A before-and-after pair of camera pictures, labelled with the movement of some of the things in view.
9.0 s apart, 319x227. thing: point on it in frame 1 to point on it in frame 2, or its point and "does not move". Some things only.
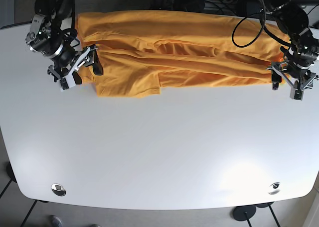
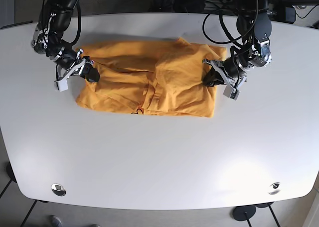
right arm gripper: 300,78 to 235,73
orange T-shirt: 143,52 to 158,76
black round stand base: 243,213 does not move
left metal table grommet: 58,189 does not move
